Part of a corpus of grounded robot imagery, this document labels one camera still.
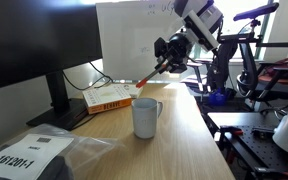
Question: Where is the orange and white marker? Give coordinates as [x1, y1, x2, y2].
[136, 65, 166, 88]

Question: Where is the large whiteboard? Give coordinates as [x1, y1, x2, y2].
[96, 0, 183, 80]

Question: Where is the clear plastic bag with label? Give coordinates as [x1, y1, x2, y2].
[0, 124, 120, 180]

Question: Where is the black computer monitor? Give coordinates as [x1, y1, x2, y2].
[0, 0, 102, 130]

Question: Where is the blue object on floor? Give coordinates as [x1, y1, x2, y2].
[208, 88, 226, 106]

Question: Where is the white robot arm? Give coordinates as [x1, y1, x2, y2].
[154, 0, 288, 153]

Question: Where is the orange and white book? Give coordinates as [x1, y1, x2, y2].
[83, 84, 132, 114]

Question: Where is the black monitor cable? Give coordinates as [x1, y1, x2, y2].
[61, 61, 114, 92]

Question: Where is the orange handled clamp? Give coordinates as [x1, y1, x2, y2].
[220, 125, 243, 136]

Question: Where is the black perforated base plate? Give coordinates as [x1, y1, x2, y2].
[207, 112, 288, 180]

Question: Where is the white ceramic mug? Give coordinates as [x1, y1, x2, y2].
[132, 98, 163, 139]

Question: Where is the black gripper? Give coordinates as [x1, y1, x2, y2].
[154, 33, 193, 74]

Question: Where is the white book with drawing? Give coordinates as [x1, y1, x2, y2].
[109, 82, 144, 100]

